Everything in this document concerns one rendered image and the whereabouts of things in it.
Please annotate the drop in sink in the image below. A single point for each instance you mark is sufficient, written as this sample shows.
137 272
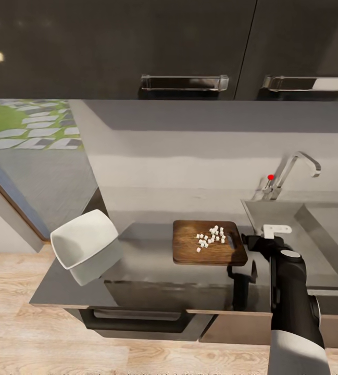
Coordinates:
314 228

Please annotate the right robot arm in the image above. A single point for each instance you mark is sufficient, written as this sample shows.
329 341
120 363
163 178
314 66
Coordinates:
297 346

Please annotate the fixed window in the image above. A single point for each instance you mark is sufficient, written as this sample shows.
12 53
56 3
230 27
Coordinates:
45 173

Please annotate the cabinet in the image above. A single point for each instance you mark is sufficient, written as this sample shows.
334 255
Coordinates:
184 50

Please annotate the dishwasher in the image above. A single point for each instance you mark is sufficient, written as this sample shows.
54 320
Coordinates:
172 326

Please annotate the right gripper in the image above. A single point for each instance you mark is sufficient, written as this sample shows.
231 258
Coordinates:
257 243

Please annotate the cutting board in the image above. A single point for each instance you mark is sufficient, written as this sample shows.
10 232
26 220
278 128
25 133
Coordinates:
186 242

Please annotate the bowl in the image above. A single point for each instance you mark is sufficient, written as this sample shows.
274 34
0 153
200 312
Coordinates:
82 238

